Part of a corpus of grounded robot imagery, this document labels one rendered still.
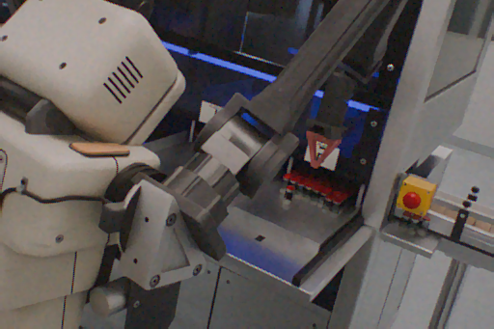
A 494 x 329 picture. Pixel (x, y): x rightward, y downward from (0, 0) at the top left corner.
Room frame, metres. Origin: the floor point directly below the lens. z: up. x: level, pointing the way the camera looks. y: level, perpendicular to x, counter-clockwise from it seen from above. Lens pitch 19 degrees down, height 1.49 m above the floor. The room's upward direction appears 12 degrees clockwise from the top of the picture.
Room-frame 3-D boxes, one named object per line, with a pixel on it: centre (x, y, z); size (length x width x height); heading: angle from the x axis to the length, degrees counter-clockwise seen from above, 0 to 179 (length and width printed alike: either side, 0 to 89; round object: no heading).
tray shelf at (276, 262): (1.35, 0.02, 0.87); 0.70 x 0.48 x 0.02; 64
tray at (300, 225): (1.34, -0.16, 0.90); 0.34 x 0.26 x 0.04; 154
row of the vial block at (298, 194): (1.42, -0.20, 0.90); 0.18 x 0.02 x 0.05; 64
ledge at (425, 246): (1.37, -0.47, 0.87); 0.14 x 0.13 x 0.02; 154
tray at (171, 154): (1.49, 0.15, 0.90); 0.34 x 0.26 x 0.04; 154
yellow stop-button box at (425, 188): (1.33, -0.44, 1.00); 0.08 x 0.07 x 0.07; 154
